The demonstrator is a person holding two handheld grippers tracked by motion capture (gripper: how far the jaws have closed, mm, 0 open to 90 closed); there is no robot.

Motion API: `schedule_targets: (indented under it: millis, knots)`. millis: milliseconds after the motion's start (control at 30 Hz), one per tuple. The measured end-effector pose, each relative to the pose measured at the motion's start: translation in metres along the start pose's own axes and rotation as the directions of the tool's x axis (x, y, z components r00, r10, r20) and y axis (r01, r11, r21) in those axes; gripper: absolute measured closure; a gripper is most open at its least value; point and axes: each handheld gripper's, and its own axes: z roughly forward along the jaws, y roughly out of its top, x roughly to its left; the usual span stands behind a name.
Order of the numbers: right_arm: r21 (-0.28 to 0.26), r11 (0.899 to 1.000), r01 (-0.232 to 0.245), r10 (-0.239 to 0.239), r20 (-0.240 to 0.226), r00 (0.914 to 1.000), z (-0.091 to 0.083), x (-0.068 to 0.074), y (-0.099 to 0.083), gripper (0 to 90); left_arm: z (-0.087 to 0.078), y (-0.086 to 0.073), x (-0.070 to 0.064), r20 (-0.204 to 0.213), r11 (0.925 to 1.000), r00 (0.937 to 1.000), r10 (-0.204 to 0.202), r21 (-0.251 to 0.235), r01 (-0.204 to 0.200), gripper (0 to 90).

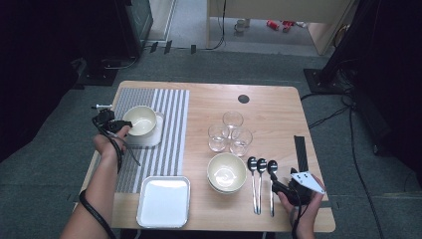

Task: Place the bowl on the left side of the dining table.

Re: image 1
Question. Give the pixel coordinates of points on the light wooden desk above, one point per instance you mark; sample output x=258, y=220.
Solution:
x=282, y=10

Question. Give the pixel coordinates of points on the white square plate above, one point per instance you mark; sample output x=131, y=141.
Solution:
x=156, y=139
x=164, y=202

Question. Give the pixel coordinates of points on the small red object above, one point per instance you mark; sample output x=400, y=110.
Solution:
x=288, y=25
x=272, y=25

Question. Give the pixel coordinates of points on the dark monitor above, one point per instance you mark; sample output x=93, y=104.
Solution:
x=136, y=23

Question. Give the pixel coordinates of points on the clear drinking glass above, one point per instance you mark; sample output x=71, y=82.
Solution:
x=233, y=119
x=241, y=142
x=218, y=137

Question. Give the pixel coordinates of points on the black metal stand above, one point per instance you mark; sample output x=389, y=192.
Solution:
x=331, y=66

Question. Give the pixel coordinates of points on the person's right hand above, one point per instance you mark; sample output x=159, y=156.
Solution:
x=308, y=219

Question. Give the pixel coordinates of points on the dark curtain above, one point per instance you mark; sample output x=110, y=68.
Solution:
x=398, y=66
x=33, y=66

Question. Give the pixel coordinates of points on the grey striped placemat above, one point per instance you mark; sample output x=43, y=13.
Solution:
x=172, y=132

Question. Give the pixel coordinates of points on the small white object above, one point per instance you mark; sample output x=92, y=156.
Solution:
x=301, y=24

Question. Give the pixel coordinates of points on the person's left hand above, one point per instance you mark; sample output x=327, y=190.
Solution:
x=107, y=146

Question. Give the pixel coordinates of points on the white cylindrical cup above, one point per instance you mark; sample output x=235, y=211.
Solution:
x=247, y=22

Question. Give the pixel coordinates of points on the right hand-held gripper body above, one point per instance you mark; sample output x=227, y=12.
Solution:
x=307, y=181

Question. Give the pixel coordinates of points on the black stand base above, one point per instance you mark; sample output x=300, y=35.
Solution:
x=98, y=76

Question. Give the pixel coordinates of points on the cream bowl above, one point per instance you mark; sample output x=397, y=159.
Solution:
x=142, y=119
x=227, y=192
x=225, y=172

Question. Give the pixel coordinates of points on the black tape strip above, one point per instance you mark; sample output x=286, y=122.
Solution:
x=73, y=198
x=153, y=47
x=193, y=49
x=329, y=204
x=168, y=47

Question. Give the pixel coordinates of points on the row of black chopsticks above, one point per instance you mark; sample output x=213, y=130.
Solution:
x=301, y=152

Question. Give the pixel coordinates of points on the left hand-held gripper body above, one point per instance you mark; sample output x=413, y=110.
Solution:
x=106, y=116

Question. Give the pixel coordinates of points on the white mug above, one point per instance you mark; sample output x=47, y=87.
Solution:
x=239, y=26

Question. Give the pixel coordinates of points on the round black table grommet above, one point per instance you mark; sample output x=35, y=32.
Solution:
x=243, y=99

